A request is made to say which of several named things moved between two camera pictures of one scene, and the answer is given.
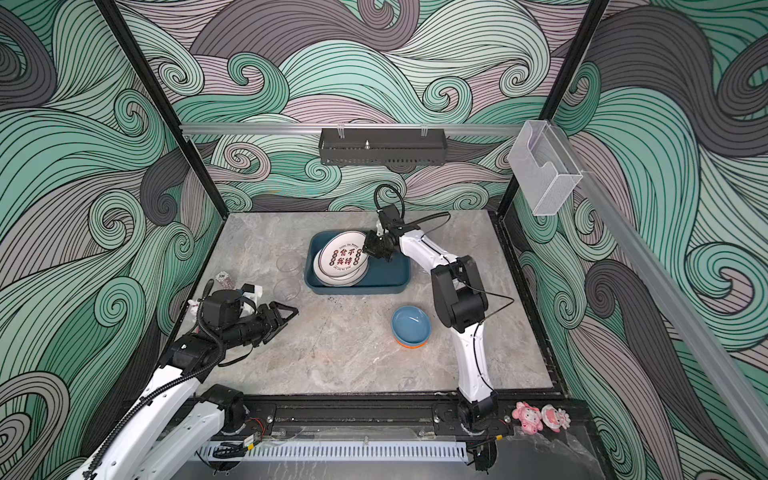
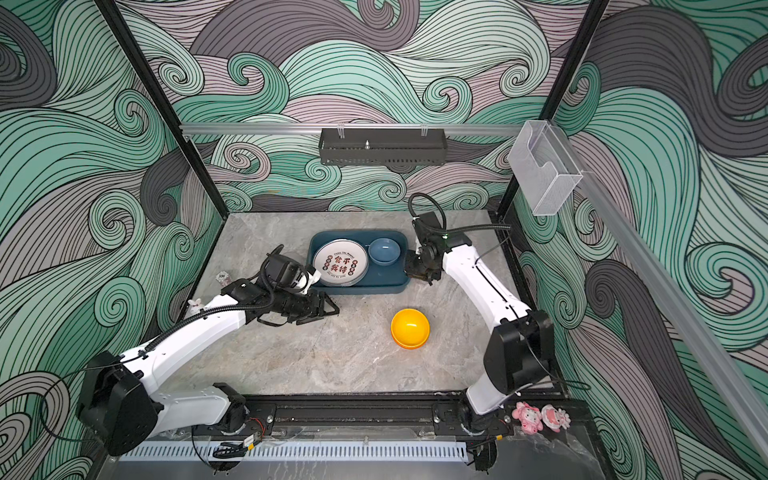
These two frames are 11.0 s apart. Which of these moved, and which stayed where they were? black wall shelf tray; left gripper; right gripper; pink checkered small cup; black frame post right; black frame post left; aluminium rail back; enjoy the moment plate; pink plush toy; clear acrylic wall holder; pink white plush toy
Moved: left gripper; enjoy the moment plate; right gripper
Stayed: pink checkered small cup; pink plush toy; pink white plush toy; clear acrylic wall holder; black frame post left; black wall shelf tray; black frame post right; aluminium rail back
